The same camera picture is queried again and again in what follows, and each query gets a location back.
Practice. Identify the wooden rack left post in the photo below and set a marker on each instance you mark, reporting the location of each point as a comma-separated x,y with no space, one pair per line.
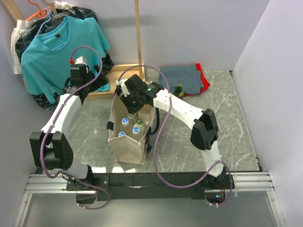
13,9

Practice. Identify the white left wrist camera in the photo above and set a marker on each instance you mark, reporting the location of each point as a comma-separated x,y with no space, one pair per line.
80,60

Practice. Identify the clear bottle blue cap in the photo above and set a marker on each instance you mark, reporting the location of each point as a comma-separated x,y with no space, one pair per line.
125,126
137,133
121,134

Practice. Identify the aluminium rail frame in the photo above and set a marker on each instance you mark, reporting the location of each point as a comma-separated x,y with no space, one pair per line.
243,182

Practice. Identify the wooden clothes hanger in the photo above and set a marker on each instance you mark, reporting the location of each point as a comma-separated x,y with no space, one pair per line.
53,11

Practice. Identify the turquoise t-shirt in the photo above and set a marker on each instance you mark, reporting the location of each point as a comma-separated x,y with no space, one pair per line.
46,61

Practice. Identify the grey folded garment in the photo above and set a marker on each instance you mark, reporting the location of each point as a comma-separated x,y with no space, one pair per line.
174,74

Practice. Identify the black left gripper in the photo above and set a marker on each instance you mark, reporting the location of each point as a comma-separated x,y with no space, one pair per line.
102,80

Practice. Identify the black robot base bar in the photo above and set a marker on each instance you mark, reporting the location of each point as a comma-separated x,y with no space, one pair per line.
121,186

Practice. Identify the beige canvas tote bag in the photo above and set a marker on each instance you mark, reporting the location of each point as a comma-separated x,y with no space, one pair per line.
125,148

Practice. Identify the wooden rack post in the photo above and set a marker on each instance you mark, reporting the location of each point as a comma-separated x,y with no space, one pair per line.
13,9
138,32

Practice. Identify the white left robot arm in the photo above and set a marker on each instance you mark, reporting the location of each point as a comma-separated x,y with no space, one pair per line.
50,147

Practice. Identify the green glass bottle yellow label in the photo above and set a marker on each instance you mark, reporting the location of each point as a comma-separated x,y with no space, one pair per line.
178,92

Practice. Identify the orange clothes hanger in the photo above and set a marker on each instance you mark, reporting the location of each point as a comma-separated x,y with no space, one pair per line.
41,13

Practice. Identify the light blue wire hanger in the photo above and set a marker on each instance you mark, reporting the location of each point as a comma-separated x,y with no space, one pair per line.
47,25

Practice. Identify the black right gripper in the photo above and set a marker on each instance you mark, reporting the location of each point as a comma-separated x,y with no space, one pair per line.
131,109

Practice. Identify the clear bottle green cap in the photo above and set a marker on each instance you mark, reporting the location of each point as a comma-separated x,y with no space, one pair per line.
133,117
141,125

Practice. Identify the red folded garment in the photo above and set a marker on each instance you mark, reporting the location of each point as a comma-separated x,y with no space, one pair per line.
203,80

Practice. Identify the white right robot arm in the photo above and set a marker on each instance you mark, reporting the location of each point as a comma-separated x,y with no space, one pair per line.
203,124

